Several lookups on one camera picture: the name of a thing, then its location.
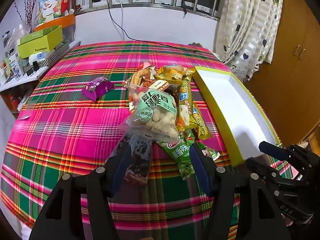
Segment pink green plaid tablecloth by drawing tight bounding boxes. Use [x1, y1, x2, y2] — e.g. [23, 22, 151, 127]
[0, 41, 283, 233]

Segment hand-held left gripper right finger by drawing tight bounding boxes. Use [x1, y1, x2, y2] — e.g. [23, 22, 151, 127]
[189, 142, 292, 240]

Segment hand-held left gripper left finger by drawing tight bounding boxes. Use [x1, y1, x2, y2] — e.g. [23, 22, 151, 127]
[29, 142, 133, 240]

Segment yellow biscuit bag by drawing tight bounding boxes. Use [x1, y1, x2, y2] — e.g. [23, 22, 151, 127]
[153, 64, 196, 87]

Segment white box with lime rim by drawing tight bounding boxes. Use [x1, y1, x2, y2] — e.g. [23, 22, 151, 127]
[194, 66, 282, 167]

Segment lime green open box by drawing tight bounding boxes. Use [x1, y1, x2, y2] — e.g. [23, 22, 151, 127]
[17, 25, 63, 59]

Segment white side table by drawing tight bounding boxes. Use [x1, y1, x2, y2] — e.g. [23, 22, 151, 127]
[0, 40, 82, 93]

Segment purple snack packet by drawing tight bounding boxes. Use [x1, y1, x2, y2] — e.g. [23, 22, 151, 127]
[81, 76, 114, 102]

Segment purple flower branches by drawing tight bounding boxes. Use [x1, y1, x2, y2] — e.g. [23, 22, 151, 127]
[14, 0, 44, 33]

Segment white cable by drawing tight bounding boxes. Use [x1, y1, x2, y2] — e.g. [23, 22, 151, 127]
[115, 0, 125, 40]

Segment wooden wardrobe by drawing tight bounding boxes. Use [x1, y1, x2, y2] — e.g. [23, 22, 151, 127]
[244, 0, 320, 148]

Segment clear packet of dark seeds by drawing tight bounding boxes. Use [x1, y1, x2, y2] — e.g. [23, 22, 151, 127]
[110, 127, 153, 187]

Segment orange snack bag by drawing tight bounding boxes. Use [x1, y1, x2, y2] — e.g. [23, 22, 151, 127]
[122, 64, 160, 98]

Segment clear plastic bag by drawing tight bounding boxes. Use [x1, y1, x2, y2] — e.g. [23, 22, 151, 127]
[0, 21, 34, 55]

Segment clear peanut bag green label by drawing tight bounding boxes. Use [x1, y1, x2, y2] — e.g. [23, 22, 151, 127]
[118, 87, 180, 142]

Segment white bottle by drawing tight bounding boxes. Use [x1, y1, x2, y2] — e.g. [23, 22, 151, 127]
[7, 55, 22, 80]

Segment striped storage basket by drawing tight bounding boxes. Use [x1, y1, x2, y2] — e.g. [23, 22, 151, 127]
[24, 41, 70, 70]

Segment long yellow snack bar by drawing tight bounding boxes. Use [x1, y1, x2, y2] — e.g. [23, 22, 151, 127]
[175, 79, 193, 132]
[186, 106, 212, 141]

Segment orange box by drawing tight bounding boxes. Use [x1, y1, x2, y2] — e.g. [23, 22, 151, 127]
[34, 14, 76, 32]

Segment green pea snack packet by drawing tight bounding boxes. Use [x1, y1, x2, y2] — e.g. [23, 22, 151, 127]
[156, 132, 221, 181]

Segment heart print curtain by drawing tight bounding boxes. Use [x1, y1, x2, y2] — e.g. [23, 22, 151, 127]
[212, 0, 287, 82]

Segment black cable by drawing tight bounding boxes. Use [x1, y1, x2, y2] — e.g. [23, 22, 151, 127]
[106, 0, 197, 53]

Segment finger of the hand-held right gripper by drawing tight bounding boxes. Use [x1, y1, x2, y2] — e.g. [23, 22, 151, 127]
[246, 157, 295, 180]
[259, 141, 315, 178]

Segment colourful cartoon gift box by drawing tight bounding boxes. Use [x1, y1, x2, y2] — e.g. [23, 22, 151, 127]
[35, 0, 75, 27]

